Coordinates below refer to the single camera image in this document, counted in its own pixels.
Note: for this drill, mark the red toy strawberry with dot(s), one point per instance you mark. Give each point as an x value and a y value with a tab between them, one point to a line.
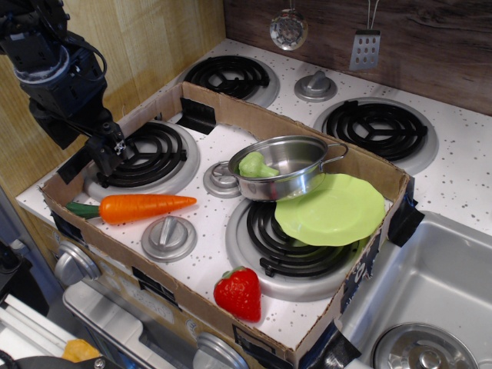
239	293

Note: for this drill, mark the back left black burner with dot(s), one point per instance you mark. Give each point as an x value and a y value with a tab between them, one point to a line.
236	76

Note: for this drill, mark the back right black burner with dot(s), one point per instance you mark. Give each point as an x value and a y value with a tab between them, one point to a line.
390	129

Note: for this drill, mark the black burner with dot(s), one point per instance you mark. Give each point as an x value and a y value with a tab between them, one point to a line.
164	159
236	76
288	269
390	129

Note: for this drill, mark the back grey stove knob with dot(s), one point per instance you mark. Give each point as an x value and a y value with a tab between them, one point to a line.
315	88

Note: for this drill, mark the front grey stove knob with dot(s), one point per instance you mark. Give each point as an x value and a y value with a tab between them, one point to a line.
169	239

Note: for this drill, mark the grey oven door handle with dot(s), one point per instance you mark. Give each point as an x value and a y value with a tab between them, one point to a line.
130	337

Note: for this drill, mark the orange toy carrot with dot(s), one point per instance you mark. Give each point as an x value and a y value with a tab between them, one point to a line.
123	208

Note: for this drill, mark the oven knob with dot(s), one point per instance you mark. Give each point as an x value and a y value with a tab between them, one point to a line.
74	265
213	352

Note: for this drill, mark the front left black burner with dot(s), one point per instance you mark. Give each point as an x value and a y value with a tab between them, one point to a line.
164	159

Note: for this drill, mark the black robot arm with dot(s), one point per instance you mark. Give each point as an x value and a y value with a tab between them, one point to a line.
21	18

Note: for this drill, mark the grey stove knob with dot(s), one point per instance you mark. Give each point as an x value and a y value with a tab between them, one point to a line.
218	181
315	88
169	239

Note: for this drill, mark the middle grey stove knob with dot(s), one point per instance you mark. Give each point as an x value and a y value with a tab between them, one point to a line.
218	181

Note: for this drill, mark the left oven front knob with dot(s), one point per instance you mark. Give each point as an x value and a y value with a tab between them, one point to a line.
74	265

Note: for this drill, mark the brown cardboard fence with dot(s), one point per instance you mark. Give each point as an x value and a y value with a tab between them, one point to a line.
189	289

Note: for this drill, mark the light green plastic plate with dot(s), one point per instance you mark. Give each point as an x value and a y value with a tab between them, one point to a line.
342	210

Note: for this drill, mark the grey toy sink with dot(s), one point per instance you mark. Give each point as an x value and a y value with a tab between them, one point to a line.
441	276

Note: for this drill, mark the front right black burner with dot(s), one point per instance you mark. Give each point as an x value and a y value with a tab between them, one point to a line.
288	269

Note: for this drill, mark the hanging steel slotted spatula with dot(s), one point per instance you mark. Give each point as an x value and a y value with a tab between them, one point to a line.
366	43

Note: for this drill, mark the steel sink drain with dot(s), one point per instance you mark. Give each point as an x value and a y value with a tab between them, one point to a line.
423	346

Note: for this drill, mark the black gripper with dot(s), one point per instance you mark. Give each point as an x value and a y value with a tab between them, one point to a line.
65	81

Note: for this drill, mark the yellow object bottom left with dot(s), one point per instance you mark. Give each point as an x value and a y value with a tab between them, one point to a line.
79	350

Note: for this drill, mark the hanging steel strainer ladle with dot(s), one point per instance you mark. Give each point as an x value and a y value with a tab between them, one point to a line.
289	28

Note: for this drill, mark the small steel pan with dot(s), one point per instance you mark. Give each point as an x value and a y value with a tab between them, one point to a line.
300	160

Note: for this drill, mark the green toy broccoli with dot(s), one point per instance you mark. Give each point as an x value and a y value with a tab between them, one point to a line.
253	166

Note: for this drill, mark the right oven front knob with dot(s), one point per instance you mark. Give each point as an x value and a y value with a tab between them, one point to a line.
213	352

